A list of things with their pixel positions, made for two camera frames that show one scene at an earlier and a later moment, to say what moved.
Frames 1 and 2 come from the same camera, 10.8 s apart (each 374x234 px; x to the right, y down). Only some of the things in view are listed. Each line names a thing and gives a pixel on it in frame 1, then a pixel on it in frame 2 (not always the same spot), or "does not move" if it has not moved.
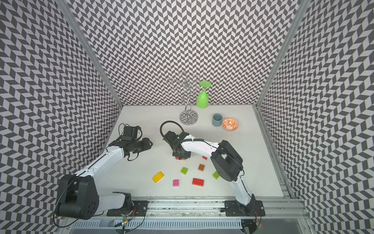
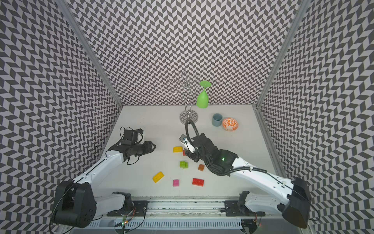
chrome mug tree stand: (187, 87) does not move
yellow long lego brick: (157, 178) does not move
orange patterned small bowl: (230, 124) does not move
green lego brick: (184, 170) -> (184, 165)
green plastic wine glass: (202, 100) does not move
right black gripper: (175, 153) -> (192, 156)
